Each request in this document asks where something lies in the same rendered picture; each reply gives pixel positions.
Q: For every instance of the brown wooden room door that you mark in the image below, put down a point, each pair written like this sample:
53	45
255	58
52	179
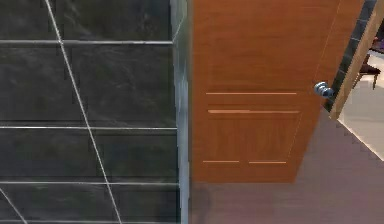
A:
253	66

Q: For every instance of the dark wooden chair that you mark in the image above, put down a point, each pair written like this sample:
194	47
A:
369	68

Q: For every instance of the silver round door knob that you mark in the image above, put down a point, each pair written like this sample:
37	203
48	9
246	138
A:
322	89

